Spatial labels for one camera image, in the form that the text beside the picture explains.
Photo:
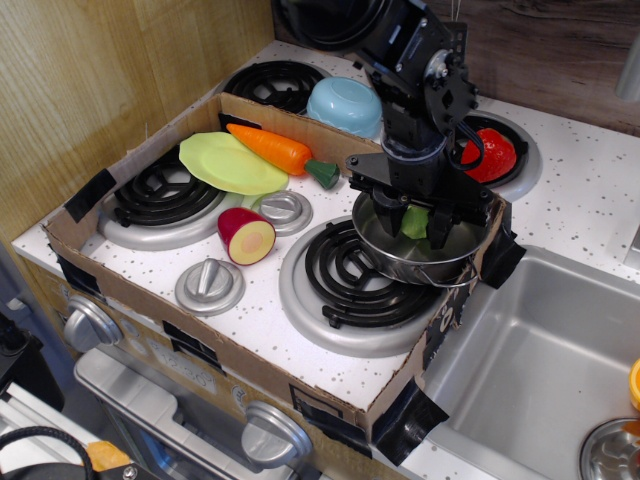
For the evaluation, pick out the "orange toy carrot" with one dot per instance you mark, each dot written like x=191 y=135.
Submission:
x=286 y=154

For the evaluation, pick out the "front left black burner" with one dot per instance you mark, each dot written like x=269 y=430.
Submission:
x=163 y=207

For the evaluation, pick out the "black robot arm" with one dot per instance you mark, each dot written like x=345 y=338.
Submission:
x=415 y=64

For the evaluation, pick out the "back left black burner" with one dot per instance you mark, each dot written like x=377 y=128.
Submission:
x=284 y=84

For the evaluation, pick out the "silver oven knob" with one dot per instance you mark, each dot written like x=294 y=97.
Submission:
x=88 y=326
x=271 y=439

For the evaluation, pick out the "silver stovetop knob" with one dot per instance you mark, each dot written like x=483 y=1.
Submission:
x=210 y=288
x=288 y=212

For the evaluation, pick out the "silver oven door handle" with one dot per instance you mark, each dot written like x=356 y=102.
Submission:
x=170 y=430

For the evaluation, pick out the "halved red toy fruit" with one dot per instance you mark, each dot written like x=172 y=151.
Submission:
x=247 y=236

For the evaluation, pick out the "green toy broccoli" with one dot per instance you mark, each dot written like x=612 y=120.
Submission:
x=414 y=223

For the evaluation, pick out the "silver faucet post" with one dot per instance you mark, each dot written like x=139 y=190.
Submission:
x=628 y=84

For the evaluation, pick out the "silver sink basin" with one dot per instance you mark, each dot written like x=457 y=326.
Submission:
x=534 y=367

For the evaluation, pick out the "yellow toy cup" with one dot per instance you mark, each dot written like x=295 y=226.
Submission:
x=634 y=385

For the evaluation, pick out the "back right black burner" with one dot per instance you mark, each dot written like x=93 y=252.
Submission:
x=515 y=183

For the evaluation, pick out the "left silver oven knob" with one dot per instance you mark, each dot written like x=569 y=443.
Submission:
x=88 y=326

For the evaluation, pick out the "right silver oven knob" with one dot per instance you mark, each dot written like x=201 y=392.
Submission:
x=271 y=439

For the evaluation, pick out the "black burner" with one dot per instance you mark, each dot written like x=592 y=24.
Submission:
x=515 y=183
x=333 y=296
x=163 y=207
x=284 y=84

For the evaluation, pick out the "front right black burner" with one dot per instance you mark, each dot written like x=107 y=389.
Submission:
x=333 y=296

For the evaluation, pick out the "light blue plastic bowl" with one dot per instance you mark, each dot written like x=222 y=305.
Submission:
x=347 y=105

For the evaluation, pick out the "yellow-green plastic plate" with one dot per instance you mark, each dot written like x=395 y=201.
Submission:
x=222 y=161

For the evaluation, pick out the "red toy strawberry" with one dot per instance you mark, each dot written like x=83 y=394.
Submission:
x=499 y=157

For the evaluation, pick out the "front silver stovetop knob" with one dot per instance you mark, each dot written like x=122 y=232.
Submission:
x=210 y=288

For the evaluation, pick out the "hanging silver spatula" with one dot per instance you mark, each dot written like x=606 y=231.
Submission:
x=458 y=28

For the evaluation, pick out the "brown cardboard fence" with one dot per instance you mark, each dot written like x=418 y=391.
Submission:
x=276 y=343

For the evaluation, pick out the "middle silver stovetop knob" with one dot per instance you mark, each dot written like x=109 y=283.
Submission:
x=288 y=212

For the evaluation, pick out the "silver metal pan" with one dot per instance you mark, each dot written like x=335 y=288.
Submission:
x=415 y=261

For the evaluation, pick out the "orange yellow cloth piece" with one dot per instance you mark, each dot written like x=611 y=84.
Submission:
x=106 y=456

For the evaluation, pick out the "silver pot in sink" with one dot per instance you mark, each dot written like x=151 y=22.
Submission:
x=611 y=451

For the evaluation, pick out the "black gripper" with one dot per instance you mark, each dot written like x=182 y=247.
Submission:
x=399 y=176

